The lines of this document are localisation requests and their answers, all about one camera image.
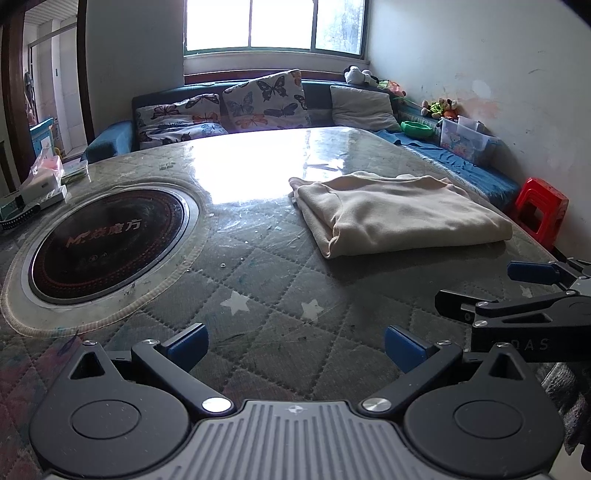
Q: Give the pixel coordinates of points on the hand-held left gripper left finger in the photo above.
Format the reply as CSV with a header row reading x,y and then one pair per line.
x,y
189,344

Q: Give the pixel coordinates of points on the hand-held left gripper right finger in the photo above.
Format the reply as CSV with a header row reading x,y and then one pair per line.
x,y
406,346

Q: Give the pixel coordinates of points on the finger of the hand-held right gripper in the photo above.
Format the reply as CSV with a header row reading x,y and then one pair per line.
x,y
455,302
531,272

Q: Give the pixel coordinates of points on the cream sweatshirt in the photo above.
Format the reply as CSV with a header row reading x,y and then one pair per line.
x,y
392,217

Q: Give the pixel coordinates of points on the red plastic stool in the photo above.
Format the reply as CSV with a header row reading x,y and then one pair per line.
x,y
545,191

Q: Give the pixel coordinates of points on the blue sofa blanket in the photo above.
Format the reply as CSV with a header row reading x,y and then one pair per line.
x,y
461,170

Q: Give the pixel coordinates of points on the round black induction cooktop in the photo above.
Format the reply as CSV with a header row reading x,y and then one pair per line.
x,y
106,249

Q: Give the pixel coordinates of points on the clear plastic storage box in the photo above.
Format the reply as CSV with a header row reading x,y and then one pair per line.
x,y
461,141

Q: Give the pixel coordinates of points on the green plastic bowl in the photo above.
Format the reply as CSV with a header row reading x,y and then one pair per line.
x,y
415,130

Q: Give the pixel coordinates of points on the brown bear plush toy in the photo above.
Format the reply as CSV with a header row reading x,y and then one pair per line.
x,y
448,108

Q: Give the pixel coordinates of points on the green yellow plush toy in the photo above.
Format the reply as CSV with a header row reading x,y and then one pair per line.
x,y
430,108

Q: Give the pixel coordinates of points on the green white packet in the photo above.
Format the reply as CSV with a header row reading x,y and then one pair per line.
x,y
74,173

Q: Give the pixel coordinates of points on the white flat box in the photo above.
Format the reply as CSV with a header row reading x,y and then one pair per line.
x,y
44,191

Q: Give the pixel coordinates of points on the grey pillow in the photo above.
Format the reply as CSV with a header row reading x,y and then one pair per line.
x,y
362,108

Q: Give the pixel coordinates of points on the pink green toy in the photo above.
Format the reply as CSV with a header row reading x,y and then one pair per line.
x,y
392,87

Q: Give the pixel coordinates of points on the flat butterfly print pillow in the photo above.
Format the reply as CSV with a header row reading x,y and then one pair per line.
x,y
175,120

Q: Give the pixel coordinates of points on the teal box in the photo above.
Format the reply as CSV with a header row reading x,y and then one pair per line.
x,y
9,207

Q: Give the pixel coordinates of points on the blue corner sofa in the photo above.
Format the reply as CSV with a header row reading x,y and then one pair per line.
x,y
318,97

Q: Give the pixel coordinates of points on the panda plush toy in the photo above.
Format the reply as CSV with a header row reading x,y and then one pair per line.
x,y
355,74

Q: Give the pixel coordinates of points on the upright butterfly print pillow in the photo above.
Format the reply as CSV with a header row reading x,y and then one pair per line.
x,y
263,101

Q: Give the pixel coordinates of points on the blue white cabinet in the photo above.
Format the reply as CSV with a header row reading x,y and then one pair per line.
x,y
41,136

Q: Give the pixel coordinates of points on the window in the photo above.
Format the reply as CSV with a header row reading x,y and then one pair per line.
x,y
277,23

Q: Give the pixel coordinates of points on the dark wooden door frame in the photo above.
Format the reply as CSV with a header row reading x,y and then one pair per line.
x,y
85,69

